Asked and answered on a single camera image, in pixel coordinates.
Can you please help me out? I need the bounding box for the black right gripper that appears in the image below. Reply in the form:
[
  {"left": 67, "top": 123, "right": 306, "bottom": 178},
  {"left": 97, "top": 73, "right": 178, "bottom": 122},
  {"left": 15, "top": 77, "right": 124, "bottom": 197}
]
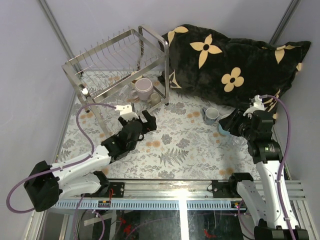
[{"left": 218, "top": 107, "right": 256, "bottom": 141}]

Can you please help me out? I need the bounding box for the light blue ceramic mug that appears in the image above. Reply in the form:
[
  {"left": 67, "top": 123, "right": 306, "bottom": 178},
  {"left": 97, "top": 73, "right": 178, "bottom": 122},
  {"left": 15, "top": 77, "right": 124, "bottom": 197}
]
[{"left": 218, "top": 123, "right": 231, "bottom": 136}]

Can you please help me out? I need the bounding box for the clear glass tumbler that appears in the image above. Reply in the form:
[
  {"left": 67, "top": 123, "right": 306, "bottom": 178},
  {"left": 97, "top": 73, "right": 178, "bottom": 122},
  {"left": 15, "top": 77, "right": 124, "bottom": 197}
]
[{"left": 231, "top": 135, "right": 248, "bottom": 147}]

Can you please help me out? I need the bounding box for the blue textured square mug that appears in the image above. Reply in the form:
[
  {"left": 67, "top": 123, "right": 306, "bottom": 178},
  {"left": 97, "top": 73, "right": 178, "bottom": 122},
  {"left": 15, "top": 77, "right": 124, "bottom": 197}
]
[{"left": 202, "top": 107, "right": 220, "bottom": 126}]

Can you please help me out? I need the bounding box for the olive green ceramic mug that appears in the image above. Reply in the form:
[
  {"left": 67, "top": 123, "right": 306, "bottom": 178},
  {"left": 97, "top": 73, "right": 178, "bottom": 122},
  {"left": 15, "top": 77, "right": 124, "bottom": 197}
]
[{"left": 147, "top": 92, "right": 161, "bottom": 106}]

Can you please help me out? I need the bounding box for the steel two-tier dish rack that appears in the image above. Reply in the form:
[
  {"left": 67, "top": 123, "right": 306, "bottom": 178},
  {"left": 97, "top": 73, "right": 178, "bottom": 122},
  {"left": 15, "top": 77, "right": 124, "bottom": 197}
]
[{"left": 62, "top": 24, "right": 170, "bottom": 135}]

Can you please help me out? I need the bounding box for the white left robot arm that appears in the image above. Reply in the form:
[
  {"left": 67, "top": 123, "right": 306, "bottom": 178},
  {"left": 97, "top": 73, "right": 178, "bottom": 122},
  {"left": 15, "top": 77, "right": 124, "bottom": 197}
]
[{"left": 23, "top": 110, "right": 157, "bottom": 212}]

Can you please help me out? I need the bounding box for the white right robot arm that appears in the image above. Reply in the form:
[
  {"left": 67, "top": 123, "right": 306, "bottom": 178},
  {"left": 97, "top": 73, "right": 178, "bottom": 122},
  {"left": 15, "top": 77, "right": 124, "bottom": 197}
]
[{"left": 219, "top": 109, "right": 309, "bottom": 240}]

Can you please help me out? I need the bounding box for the pink ribbed ceramic mug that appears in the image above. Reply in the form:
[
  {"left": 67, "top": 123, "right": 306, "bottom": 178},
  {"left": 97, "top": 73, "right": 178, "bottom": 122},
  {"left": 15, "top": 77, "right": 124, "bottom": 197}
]
[{"left": 130, "top": 78, "right": 154, "bottom": 101}]

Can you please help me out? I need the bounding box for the floral patterned table mat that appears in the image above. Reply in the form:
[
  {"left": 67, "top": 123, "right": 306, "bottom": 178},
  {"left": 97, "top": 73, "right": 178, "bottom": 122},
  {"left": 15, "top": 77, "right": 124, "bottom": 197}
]
[{"left": 51, "top": 70, "right": 283, "bottom": 180}]

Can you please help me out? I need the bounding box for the black floral plush pillow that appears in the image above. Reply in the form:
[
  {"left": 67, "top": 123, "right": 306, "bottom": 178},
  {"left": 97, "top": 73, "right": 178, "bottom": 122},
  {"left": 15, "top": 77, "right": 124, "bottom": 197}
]
[{"left": 163, "top": 24, "right": 311, "bottom": 119}]

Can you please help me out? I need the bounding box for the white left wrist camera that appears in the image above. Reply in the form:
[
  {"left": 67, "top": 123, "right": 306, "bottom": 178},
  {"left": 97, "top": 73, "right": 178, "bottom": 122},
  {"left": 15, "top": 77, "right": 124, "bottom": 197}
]
[{"left": 115, "top": 104, "right": 139, "bottom": 121}]

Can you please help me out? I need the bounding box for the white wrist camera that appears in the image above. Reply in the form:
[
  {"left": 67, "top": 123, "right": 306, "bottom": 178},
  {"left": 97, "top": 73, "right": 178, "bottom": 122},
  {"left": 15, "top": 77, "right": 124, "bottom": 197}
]
[
  {"left": 243, "top": 95, "right": 265, "bottom": 119},
  {"left": 115, "top": 104, "right": 139, "bottom": 121}
]

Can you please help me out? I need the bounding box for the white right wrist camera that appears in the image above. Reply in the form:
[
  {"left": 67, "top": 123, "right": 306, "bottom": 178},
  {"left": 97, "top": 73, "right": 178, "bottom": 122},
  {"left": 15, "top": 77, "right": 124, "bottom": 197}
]
[{"left": 243, "top": 95, "right": 265, "bottom": 119}]

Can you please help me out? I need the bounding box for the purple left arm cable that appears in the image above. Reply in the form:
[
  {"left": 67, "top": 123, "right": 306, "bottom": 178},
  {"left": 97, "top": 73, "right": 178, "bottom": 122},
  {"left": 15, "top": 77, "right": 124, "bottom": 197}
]
[{"left": 6, "top": 102, "right": 117, "bottom": 215}]

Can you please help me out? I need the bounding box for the aluminium front rail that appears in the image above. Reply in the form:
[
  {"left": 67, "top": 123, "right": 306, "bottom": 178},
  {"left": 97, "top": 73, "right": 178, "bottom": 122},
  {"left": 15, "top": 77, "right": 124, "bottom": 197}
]
[{"left": 37, "top": 178, "right": 307, "bottom": 211}]

